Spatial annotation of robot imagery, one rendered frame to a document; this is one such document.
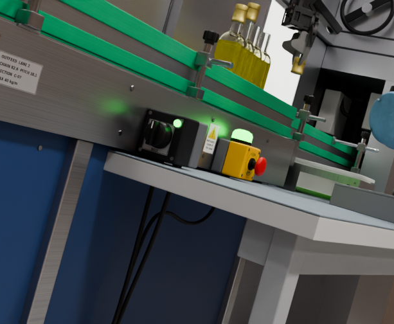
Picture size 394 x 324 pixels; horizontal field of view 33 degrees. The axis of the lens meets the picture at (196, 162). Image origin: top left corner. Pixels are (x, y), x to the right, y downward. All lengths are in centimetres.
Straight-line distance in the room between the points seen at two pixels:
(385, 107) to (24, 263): 87
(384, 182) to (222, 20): 104
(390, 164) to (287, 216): 171
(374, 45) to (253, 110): 122
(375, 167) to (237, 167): 131
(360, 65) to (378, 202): 122
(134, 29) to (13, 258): 40
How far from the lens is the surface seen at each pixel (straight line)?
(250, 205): 93
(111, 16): 104
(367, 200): 155
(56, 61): 93
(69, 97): 97
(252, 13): 173
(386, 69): 266
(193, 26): 174
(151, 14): 163
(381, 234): 113
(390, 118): 152
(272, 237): 96
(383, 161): 260
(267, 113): 162
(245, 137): 137
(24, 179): 97
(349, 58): 271
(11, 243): 99
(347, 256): 114
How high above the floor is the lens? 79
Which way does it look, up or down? 1 degrees down
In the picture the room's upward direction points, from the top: 16 degrees clockwise
